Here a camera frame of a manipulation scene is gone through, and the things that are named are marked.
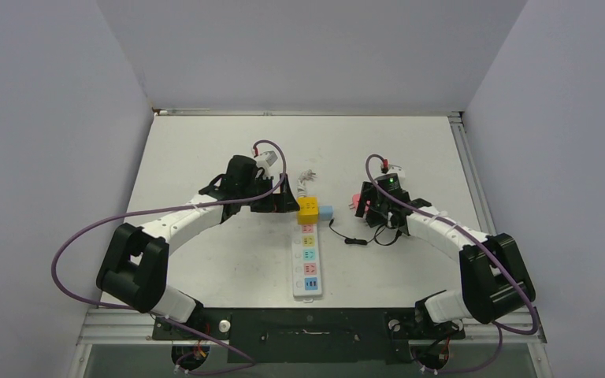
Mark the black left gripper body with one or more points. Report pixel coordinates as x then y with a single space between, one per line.
273 202

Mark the pink extension socket plug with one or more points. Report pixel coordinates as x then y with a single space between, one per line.
359 205

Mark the black charger with cable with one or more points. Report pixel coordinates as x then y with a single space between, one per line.
365 242

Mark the yellow cube socket adapter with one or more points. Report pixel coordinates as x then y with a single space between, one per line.
308 210

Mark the white power strip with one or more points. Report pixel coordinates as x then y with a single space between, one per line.
306 278

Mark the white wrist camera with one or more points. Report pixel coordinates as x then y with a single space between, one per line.
265 161
395 169

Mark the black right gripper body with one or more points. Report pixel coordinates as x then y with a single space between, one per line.
378 206

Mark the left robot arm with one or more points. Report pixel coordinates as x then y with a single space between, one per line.
134 269

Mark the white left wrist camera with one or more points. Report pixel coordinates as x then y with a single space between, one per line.
265 161

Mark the aluminium frame rail right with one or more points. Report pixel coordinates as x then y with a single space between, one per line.
479 199

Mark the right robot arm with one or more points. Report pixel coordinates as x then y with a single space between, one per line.
495 284

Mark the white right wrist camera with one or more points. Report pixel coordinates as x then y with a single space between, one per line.
395 169

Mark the light blue plug adapter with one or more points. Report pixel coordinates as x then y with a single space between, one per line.
325 213

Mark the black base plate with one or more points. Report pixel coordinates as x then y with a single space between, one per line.
311 335

